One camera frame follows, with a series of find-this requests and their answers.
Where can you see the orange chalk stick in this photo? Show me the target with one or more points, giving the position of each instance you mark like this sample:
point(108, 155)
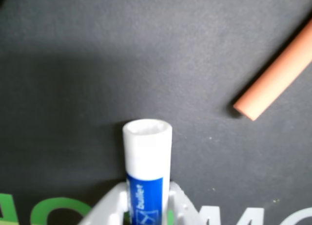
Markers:
point(275, 76)

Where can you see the blue whiteboard marker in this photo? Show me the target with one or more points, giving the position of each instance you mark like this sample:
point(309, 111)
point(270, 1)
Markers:
point(146, 161)

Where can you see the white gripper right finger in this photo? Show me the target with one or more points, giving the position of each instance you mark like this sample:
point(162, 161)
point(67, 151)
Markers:
point(181, 208)

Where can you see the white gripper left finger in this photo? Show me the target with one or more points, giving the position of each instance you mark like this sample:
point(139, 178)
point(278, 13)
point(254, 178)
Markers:
point(107, 205)

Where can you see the dark grey WOWROBO mat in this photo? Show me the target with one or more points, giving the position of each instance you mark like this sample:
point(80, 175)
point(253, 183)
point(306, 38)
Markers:
point(73, 88)

